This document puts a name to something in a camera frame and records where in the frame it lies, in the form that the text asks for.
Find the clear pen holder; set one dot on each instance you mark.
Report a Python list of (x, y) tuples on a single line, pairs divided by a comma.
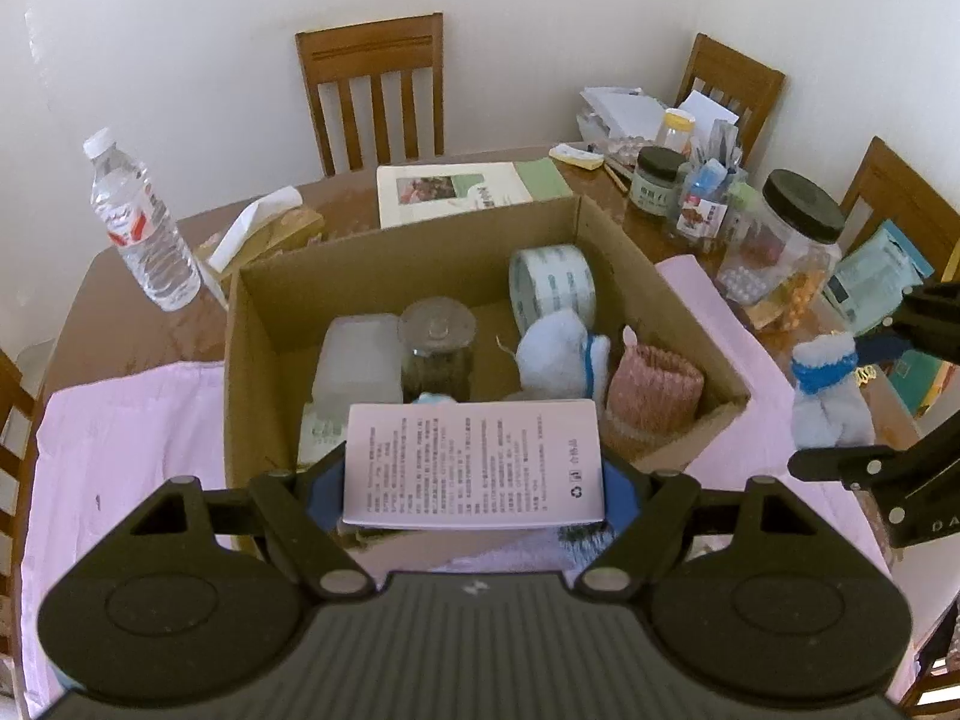
[(720, 144)]

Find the wooden dining chair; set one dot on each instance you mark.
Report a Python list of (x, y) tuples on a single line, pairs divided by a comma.
[(731, 79), (367, 90), (911, 195), (15, 420), (934, 660)]

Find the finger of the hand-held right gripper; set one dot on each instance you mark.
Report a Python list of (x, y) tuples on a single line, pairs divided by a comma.
[(885, 349), (840, 463)]

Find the small light blue object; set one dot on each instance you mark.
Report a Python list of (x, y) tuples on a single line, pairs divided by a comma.
[(435, 397)]

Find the small jar dark lid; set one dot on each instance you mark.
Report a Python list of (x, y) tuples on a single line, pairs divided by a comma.
[(656, 184)]

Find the teal packet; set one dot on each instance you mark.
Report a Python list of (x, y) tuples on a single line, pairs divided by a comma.
[(874, 277)]

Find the small green white box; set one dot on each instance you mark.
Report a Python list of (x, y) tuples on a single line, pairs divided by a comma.
[(321, 431)]

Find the large clear jar black lid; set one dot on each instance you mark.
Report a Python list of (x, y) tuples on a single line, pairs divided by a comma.
[(787, 255)]

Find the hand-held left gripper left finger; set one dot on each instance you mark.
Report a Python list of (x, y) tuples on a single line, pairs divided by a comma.
[(322, 499)]

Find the cream and green book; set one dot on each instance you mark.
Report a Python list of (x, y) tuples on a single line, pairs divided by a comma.
[(450, 191)]

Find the clear jar dark contents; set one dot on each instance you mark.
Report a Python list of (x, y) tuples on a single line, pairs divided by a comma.
[(439, 349)]

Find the wooden desktop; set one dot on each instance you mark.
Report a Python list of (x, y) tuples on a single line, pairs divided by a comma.
[(112, 330)]

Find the yellow lid bottle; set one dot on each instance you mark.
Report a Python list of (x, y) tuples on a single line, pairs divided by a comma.
[(675, 133)]

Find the stack of white papers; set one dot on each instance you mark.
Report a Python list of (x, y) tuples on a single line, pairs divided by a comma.
[(619, 109)]

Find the pink table cloth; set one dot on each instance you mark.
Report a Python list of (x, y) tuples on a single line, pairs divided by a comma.
[(135, 427)]

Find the pill blister pack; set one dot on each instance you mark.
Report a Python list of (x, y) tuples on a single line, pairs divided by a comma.
[(626, 150)]

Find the white envelope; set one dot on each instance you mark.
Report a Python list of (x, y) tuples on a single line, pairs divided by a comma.
[(709, 111)]

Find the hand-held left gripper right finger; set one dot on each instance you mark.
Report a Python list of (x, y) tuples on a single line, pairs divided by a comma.
[(624, 495)]

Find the white plush toy blue scarf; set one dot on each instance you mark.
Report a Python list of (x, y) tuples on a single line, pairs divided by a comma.
[(832, 390), (559, 356)]

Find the small cream packet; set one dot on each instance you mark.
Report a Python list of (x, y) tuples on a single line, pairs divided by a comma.
[(576, 156)]

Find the cardboard box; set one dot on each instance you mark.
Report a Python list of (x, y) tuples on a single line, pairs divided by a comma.
[(465, 270)]

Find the clear plastic container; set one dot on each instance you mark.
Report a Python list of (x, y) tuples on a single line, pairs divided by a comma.
[(356, 360)]

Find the clear plastic water bottle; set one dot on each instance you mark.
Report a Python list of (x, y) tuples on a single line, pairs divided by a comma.
[(142, 232)]

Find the roll of clear tape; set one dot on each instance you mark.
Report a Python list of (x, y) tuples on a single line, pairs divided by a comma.
[(551, 285)]

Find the tissue box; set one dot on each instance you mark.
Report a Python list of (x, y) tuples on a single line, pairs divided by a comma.
[(277, 229)]

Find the blue cap bottle red label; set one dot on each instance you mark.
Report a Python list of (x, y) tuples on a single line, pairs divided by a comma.
[(703, 210)]

